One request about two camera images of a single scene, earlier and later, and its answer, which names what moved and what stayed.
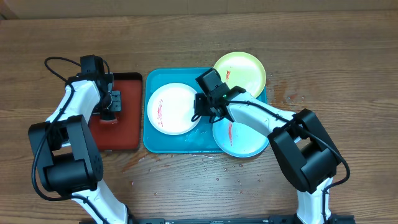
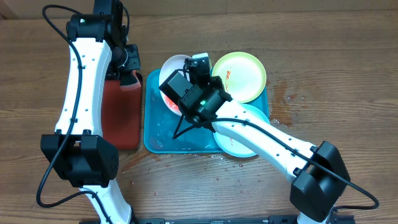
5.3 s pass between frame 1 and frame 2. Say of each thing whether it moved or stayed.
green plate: stayed
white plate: moved
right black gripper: moved
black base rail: stayed
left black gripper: moved
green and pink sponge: moved
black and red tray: stayed
